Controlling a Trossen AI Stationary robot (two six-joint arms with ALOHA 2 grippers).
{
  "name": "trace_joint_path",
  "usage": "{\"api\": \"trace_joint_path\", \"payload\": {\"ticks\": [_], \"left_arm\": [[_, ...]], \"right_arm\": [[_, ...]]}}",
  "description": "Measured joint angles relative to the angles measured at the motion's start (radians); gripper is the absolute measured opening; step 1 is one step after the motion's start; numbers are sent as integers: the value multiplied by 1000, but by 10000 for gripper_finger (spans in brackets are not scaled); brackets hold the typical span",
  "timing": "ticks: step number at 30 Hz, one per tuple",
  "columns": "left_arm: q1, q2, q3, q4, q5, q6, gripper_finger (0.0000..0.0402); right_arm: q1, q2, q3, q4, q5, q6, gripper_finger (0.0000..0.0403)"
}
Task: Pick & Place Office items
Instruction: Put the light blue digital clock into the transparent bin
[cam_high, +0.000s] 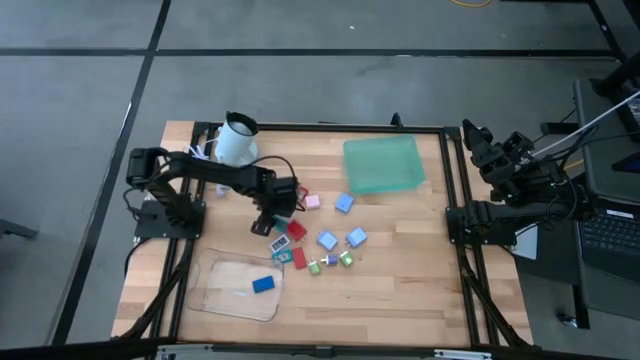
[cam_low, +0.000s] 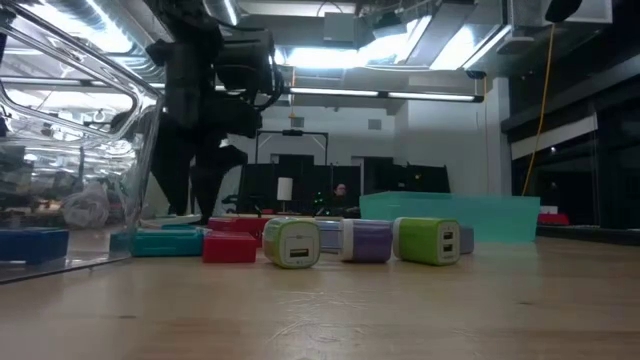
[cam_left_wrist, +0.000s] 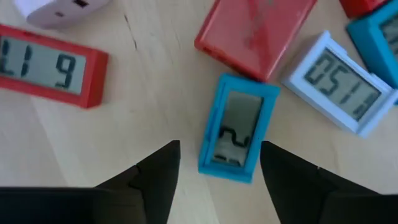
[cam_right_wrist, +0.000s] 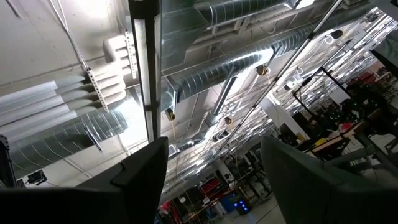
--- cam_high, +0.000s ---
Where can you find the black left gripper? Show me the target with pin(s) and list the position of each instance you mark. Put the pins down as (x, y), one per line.
(280, 195)

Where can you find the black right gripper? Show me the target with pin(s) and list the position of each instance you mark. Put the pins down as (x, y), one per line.
(500, 160)

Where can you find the teal eraser block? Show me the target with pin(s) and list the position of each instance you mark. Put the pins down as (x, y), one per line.
(282, 257)
(281, 225)

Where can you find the white framed small block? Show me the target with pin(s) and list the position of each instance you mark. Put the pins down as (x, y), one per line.
(279, 244)

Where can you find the red eraser block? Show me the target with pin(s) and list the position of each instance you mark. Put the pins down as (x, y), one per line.
(296, 230)
(299, 258)

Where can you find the small red framed item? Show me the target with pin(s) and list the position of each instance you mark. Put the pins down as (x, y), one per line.
(303, 194)

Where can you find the pink wall charger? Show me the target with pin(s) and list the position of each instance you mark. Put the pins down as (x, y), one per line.
(312, 202)

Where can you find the light blue wall charger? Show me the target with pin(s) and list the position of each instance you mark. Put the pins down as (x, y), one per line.
(327, 240)
(356, 237)
(344, 203)

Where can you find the green single port charger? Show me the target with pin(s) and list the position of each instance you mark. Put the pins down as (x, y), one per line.
(314, 268)

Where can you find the purple wall charger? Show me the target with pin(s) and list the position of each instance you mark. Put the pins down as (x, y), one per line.
(331, 260)

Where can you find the green dual port charger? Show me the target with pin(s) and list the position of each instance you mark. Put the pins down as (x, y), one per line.
(346, 258)

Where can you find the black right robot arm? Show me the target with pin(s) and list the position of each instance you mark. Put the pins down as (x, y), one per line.
(525, 207)

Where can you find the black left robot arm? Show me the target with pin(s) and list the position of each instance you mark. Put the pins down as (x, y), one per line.
(215, 172)

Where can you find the dark blue eraser block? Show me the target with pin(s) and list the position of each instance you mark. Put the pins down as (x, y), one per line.
(263, 284)

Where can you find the clear plastic bin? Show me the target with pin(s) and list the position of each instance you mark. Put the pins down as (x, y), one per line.
(225, 300)

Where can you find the white spotlight lamp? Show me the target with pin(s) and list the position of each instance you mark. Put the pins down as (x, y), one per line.
(232, 142)

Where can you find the green translucent plastic bin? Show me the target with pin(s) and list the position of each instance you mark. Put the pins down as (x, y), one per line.
(382, 165)

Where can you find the white paper sheet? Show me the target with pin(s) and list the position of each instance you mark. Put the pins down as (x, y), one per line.
(527, 245)

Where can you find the dark grey side desk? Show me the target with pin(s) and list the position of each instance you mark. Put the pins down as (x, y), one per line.
(600, 170)

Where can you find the dark laptop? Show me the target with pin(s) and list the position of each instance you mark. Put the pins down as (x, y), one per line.
(612, 235)

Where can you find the black post on frame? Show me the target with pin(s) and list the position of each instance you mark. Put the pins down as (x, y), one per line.
(396, 121)

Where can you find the black aluminium table frame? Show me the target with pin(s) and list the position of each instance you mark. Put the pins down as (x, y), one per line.
(325, 127)

